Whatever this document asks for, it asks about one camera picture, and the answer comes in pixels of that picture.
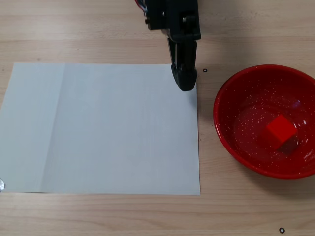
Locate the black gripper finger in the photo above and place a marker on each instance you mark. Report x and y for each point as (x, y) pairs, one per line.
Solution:
(173, 56)
(187, 73)

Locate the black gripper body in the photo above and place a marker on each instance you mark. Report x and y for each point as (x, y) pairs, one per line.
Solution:
(183, 33)

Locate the red cube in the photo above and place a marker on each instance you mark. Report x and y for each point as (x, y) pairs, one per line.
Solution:
(280, 130)

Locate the red speckled bowl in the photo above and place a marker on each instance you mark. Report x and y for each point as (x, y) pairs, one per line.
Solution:
(246, 110)

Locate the white paper sheet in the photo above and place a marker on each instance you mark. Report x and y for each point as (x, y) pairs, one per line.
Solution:
(110, 135)

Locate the grey tape piece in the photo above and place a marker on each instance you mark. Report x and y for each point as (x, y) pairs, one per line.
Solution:
(2, 185)

